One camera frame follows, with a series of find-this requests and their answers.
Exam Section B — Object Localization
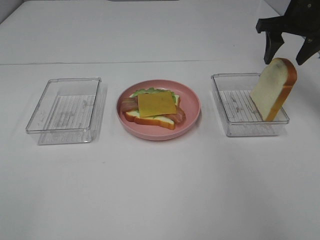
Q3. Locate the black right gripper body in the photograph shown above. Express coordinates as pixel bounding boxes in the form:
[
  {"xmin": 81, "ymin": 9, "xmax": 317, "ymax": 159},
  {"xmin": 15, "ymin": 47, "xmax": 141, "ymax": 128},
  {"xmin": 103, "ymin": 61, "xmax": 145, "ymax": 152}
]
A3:
[{"xmin": 256, "ymin": 0, "xmax": 320, "ymax": 38}]

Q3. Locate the bread slice base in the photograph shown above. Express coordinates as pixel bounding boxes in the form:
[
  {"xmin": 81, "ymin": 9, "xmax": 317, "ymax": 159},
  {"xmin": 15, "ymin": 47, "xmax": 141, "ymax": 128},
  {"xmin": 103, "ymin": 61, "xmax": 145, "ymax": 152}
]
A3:
[{"xmin": 123, "ymin": 94, "xmax": 185, "ymax": 130}]

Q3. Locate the clear right plastic tray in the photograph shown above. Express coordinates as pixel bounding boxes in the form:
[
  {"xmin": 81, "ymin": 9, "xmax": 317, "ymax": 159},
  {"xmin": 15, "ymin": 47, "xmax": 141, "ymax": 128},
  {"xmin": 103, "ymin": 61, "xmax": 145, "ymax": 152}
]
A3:
[{"xmin": 211, "ymin": 73, "xmax": 290, "ymax": 137}]

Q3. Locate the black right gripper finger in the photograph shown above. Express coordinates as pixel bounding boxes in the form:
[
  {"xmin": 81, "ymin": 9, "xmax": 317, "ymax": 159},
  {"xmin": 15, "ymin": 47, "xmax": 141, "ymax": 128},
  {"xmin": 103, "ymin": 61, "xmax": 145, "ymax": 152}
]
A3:
[
  {"xmin": 263, "ymin": 31, "xmax": 285, "ymax": 65},
  {"xmin": 296, "ymin": 36, "xmax": 320, "ymax": 66}
]

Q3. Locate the bacon strip from tray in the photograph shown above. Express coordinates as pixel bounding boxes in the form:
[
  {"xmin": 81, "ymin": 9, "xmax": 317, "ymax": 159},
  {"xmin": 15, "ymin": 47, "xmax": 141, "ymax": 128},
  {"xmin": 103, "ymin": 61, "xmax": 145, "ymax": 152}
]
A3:
[
  {"xmin": 164, "ymin": 106, "xmax": 186, "ymax": 124},
  {"xmin": 120, "ymin": 96, "xmax": 139, "ymax": 112}
]

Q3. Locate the green lettuce leaf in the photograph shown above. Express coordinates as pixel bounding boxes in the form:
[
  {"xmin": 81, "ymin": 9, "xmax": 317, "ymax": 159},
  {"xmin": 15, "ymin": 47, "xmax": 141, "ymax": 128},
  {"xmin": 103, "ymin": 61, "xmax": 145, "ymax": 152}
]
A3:
[{"xmin": 131, "ymin": 87, "xmax": 176, "ymax": 101}]

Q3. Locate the pink round plate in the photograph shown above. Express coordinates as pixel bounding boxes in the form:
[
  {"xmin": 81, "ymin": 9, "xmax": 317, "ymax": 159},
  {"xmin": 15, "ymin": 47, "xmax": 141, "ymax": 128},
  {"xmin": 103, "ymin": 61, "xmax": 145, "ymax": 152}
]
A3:
[{"xmin": 116, "ymin": 79, "xmax": 201, "ymax": 141}]

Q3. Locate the bread slice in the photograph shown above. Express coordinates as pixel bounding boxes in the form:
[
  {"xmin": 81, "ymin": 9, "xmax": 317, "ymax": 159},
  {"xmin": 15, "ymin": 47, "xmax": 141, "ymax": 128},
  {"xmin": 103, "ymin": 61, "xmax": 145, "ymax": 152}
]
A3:
[{"xmin": 249, "ymin": 58, "xmax": 298, "ymax": 122}]

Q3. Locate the yellow cheese slice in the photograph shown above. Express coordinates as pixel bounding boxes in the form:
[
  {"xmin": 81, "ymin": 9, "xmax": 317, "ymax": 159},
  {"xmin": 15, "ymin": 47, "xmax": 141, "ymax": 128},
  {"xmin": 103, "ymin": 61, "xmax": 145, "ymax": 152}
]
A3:
[{"xmin": 137, "ymin": 91, "xmax": 177, "ymax": 118}]

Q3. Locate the clear plastic tray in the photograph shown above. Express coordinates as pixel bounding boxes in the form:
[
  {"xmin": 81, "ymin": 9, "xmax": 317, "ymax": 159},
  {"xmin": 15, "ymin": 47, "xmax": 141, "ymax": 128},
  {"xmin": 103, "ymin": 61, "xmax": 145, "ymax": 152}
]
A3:
[
  {"xmin": 25, "ymin": 77, "xmax": 105, "ymax": 145},
  {"xmin": 211, "ymin": 73, "xmax": 290, "ymax": 137}
]

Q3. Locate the clear left plastic tray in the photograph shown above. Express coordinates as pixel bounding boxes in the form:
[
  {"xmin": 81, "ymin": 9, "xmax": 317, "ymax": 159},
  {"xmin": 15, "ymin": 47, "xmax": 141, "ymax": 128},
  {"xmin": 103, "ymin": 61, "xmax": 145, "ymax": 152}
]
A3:
[{"xmin": 25, "ymin": 77, "xmax": 105, "ymax": 145}]

